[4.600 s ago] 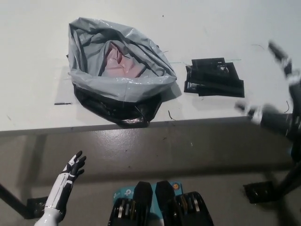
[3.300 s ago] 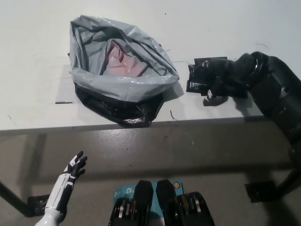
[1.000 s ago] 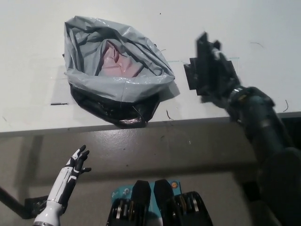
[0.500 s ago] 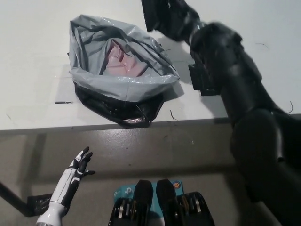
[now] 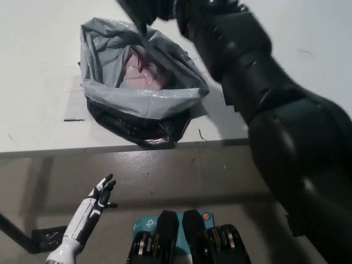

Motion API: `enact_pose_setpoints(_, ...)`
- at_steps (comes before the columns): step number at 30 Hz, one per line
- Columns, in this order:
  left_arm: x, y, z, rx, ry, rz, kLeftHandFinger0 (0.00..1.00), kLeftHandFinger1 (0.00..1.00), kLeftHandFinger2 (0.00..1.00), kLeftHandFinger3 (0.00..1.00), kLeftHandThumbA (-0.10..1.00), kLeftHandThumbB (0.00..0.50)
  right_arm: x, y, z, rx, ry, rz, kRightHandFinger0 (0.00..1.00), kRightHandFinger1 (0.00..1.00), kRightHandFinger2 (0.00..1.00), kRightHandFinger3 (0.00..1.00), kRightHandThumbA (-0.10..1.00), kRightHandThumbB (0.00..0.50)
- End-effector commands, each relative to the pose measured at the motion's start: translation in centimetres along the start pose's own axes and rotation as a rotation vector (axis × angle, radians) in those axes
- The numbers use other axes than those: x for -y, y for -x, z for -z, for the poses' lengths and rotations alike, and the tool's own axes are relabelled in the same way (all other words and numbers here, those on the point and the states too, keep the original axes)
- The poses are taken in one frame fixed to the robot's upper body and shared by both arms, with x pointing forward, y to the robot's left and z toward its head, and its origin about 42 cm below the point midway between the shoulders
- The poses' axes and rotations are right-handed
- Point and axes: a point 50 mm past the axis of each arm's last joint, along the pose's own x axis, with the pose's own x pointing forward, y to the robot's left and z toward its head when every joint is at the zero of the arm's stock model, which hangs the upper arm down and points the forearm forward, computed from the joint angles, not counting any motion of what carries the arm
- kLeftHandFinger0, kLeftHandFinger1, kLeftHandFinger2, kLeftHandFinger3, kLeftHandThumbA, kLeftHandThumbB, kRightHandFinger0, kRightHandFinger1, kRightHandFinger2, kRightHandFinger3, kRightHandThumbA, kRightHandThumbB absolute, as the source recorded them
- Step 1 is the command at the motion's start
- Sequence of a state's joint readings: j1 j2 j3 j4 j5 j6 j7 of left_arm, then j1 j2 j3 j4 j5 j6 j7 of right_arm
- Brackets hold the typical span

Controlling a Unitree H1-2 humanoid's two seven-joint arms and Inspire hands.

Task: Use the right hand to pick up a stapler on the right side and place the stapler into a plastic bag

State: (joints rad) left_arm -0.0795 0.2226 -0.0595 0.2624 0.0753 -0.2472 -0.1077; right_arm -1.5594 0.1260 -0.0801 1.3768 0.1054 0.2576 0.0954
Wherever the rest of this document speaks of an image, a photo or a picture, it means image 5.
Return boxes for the black and white right hand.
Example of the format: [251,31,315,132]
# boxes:
[115,0,273,83]

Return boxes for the white and black left hand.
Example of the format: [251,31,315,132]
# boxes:
[62,173,119,243]

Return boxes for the grey and black plastic bag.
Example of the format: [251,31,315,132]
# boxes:
[78,18,210,150]

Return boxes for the black table leg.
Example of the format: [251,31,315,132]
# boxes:
[0,213,31,251]

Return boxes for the pink crumpled item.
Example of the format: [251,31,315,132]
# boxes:
[120,46,171,90]

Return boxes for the pale grey flat sheet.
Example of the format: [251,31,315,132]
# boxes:
[63,76,89,123]

